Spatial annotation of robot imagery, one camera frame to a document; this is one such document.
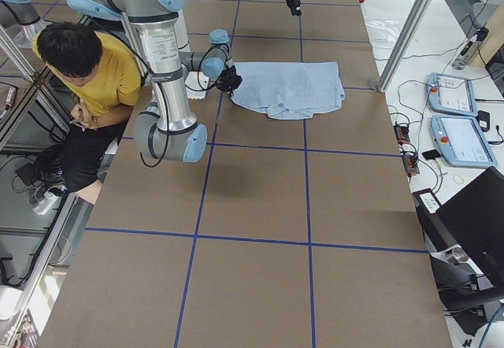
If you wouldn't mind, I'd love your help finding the light blue button-up shirt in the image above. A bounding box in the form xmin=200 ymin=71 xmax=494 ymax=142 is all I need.
xmin=231 ymin=62 xmax=346 ymax=120

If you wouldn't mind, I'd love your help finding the person in yellow shirt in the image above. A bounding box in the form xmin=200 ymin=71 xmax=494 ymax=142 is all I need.
xmin=31 ymin=22 xmax=141 ymax=204

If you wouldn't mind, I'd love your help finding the orange connector box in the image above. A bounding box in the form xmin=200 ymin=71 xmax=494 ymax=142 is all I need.
xmin=393 ymin=124 xmax=410 ymax=144

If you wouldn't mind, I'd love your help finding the water bottle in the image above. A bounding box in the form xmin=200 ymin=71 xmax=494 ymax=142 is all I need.
xmin=451 ymin=27 xmax=489 ymax=70

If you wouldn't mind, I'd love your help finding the upper teach pendant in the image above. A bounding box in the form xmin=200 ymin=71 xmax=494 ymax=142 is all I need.
xmin=427 ymin=72 xmax=478 ymax=117

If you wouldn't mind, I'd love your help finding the teach pendant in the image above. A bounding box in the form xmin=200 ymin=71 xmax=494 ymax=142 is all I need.
xmin=430 ymin=114 xmax=498 ymax=168
xmin=427 ymin=72 xmax=478 ymax=117

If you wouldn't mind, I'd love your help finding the white power strip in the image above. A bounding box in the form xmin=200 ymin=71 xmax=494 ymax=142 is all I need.
xmin=32 ymin=191 xmax=58 ymax=215

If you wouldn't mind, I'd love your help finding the lower teach pendant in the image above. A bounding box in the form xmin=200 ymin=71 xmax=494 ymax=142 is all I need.
xmin=430 ymin=114 xmax=498 ymax=168

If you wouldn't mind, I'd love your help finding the black monitor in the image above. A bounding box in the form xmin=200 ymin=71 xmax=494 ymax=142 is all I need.
xmin=413 ymin=167 xmax=503 ymax=335

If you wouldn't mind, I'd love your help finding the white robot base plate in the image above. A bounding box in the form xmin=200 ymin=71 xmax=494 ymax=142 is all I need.
xmin=172 ymin=9 xmax=209 ymax=102

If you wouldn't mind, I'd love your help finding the aluminium frame post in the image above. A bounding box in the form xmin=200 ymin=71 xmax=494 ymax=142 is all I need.
xmin=376 ymin=0 xmax=432 ymax=93

